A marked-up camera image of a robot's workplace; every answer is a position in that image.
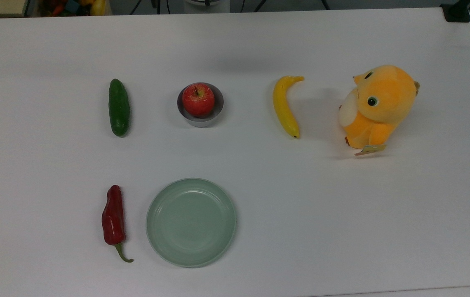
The green cucumber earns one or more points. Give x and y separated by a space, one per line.
119 108

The small metal bowl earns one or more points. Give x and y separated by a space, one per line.
202 122

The red chili pepper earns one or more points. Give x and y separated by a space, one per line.
113 218

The light green plastic plate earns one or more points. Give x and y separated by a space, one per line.
191 222

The orange plush toy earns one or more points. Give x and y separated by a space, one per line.
383 99

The red apple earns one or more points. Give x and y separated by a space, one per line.
198 101

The yellow banana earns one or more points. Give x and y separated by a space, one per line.
283 107

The box of colourful toys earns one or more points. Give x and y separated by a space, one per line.
70 6

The black table clamp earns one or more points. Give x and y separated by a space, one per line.
457 12

